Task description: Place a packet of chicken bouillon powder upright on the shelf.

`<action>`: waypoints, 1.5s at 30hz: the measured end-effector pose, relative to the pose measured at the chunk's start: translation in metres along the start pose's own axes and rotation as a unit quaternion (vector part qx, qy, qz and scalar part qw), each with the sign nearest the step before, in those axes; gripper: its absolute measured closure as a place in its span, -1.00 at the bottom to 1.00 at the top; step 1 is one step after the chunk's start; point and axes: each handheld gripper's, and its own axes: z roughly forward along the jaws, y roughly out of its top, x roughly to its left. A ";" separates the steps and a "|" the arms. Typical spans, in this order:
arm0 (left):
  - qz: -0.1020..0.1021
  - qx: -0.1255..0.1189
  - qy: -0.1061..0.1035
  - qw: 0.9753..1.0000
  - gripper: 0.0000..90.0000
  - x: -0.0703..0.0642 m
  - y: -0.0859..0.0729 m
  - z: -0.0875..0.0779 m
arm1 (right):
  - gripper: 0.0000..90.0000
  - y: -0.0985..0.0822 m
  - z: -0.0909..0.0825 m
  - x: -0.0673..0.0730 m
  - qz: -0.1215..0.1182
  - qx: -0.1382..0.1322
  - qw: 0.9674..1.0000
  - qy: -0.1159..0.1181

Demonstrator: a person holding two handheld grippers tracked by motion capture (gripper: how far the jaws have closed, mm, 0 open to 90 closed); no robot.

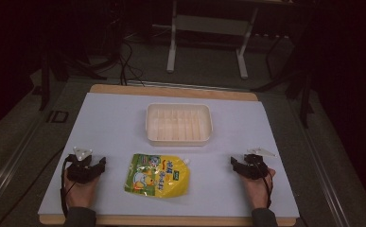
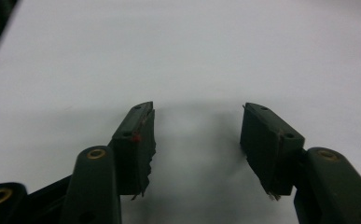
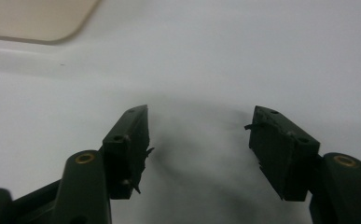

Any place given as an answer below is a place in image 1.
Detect person's left hand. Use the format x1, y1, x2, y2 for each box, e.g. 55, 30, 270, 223
63, 169, 100, 210

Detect person's right hand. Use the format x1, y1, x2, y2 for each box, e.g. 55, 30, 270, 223
239, 167, 277, 211

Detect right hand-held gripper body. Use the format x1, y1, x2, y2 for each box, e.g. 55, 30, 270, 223
237, 147, 278, 181

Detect white table sheet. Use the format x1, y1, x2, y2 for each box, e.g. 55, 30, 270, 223
37, 92, 301, 219

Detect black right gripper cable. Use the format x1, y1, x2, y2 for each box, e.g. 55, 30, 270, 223
253, 161, 274, 210

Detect grey metal floor rail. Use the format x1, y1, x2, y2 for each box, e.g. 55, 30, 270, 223
288, 100, 352, 227
0, 119, 46, 216

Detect black floor bracket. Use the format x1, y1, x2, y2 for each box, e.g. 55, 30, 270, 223
45, 110, 70, 124

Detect yellow green spout pouch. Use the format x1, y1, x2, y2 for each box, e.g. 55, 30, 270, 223
123, 152, 191, 200

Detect white metal table frame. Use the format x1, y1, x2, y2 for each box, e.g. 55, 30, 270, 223
166, 0, 261, 80

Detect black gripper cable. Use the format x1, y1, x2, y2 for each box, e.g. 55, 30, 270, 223
60, 153, 78, 219
253, 161, 274, 210

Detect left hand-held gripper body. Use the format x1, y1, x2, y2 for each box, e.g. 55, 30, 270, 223
65, 146, 102, 185

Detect black floor cables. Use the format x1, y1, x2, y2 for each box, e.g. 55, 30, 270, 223
116, 40, 147, 88

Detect black metal stand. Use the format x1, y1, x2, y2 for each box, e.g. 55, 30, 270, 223
298, 70, 315, 130
38, 46, 52, 112

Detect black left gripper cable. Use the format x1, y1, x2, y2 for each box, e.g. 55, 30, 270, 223
60, 153, 78, 219

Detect white plastic tray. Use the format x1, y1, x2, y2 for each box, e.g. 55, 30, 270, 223
145, 102, 214, 148

